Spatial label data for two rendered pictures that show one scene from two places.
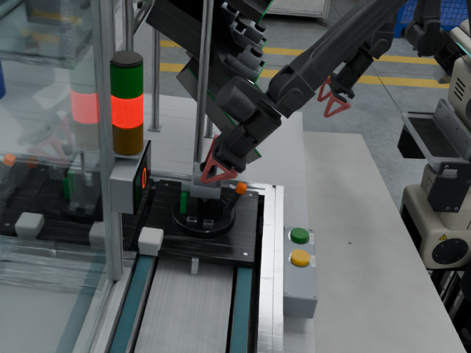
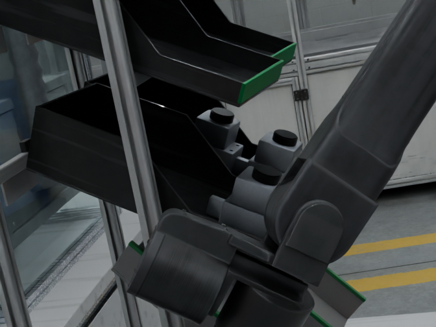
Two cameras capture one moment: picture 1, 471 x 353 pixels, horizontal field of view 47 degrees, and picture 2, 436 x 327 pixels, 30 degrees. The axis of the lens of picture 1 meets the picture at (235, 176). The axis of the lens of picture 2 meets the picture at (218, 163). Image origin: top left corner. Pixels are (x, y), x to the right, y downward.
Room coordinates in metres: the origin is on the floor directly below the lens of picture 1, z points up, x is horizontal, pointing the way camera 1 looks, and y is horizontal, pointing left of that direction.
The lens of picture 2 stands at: (0.37, -0.15, 1.48)
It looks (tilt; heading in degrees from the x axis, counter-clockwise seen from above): 13 degrees down; 13
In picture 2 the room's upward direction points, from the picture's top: 10 degrees counter-clockwise
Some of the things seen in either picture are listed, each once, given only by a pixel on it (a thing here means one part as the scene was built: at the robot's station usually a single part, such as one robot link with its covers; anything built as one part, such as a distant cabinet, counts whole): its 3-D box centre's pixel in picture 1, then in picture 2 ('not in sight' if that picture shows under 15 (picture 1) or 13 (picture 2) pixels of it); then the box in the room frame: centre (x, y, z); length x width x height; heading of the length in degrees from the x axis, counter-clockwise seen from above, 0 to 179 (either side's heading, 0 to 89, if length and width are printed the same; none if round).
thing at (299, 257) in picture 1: (299, 258); not in sight; (0.82, -0.15, 0.96); 0.04 x 0.04 x 0.02
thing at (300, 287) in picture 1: (297, 269); not in sight; (0.82, -0.15, 0.93); 0.21 x 0.07 x 0.06; 0
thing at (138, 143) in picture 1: (127, 134); not in sight; (0.72, 0.18, 1.28); 0.05 x 0.05 x 0.05
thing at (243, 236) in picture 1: (202, 220); not in sight; (0.91, 0.06, 0.96); 0.24 x 0.24 x 0.02; 0
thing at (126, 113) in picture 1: (127, 106); not in sight; (0.72, 0.18, 1.33); 0.05 x 0.05 x 0.05
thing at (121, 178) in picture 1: (127, 129); not in sight; (0.72, 0.18, 1.29); 0.12 x 0.05 x 0.25; 0
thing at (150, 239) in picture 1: (150, 241); not in sight; (0.81, 0.16, 0.97); 0.05 x 0.05 x 0.04; 0
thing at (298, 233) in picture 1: (298, 236); not in sight; (0.89, -0.16, 0.96); 0.04 x 0.04 x 0.02
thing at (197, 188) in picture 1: (201, 178); not in sight; (0.91, 0.07, 1.08); 0.08 x 0.04 x 0.07; 90
